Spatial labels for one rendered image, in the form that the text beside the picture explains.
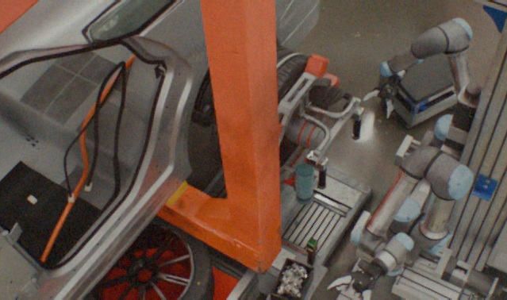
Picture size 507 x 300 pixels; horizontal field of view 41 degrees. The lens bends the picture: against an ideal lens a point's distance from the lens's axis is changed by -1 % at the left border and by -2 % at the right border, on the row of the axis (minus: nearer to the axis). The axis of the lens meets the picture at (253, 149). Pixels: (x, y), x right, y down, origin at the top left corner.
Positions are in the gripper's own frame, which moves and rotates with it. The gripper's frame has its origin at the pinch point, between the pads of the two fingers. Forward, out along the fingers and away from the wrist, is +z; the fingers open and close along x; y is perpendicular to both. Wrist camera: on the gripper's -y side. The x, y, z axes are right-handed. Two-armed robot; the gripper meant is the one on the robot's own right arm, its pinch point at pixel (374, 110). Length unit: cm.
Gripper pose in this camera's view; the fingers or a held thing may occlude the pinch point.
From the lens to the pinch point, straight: 344.2
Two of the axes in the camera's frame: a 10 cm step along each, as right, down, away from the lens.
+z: -5.3, 8.2, -2.1
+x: 8.1, 5.6, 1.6
